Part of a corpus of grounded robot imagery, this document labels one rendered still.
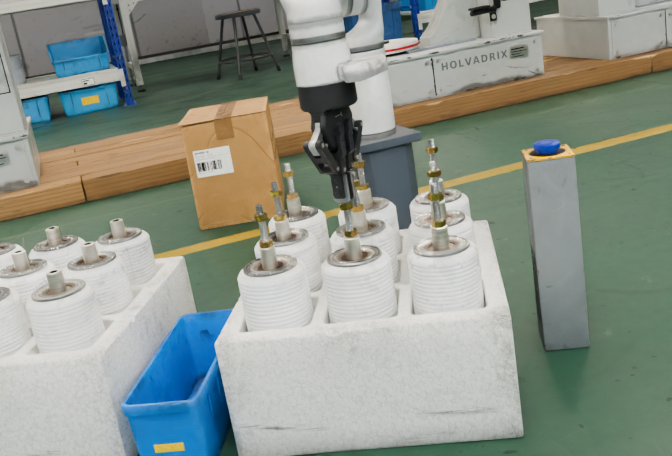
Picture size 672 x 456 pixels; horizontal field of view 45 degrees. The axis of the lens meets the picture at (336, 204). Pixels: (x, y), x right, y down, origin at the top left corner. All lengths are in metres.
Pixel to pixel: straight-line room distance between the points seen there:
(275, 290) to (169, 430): 0.23
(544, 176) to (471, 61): 2.16
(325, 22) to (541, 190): 0.44
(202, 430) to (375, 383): 0.24
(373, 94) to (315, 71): 0.58
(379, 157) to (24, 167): 1.68
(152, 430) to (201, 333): 0.29
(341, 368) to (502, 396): 0.21
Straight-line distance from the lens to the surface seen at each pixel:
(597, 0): 3.78
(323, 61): 1.01
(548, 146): 1.25
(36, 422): 1.25
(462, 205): 1.29
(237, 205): 2.26
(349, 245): 1.09
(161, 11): 9.39
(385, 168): 1.59
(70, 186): 2.93
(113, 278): 1.30
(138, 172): 2.94
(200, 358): 1.41
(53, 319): 1.20
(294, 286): 1.09
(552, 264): 1.29
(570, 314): 1.32
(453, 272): 1.06
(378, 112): 1.59
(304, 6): 1.01
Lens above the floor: 0.62
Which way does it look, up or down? 16 degrees down
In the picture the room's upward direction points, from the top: 9 degrees counter-clockwise
